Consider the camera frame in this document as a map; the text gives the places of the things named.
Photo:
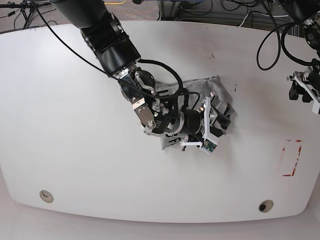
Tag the black tripod stand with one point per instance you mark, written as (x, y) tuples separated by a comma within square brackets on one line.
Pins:
[(24, 8)]

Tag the table grommet hole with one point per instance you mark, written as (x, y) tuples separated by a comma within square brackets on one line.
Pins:
[(266, 206), (46, 196)]

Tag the grey T-shirt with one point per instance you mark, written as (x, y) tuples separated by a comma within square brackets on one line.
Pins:
[(203, 86)]

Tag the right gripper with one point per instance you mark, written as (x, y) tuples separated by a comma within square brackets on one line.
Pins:
[(209, 122)]

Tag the left table grommet hole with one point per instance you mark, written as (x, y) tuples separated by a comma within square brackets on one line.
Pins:
[(46, 196)]

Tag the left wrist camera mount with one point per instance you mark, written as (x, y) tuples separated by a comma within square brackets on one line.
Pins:
[(316, 107)]

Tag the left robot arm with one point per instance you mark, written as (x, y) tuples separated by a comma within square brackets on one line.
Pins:
[(305, 16)]

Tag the right table grommet hole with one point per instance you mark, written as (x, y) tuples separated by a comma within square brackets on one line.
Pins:
[(266, 206)]

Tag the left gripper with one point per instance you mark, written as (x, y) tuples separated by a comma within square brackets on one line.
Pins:
[(306, 84)]

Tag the red tape rectangle marker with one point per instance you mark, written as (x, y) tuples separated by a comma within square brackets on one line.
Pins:
[(289, 157)]

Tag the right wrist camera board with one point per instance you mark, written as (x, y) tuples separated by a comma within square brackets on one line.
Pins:
[(208, 146)]

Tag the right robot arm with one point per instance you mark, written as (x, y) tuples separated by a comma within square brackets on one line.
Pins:
[(160, 113)]

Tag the aluminium frame base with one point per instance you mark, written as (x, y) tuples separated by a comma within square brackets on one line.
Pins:
[(228, 12)]

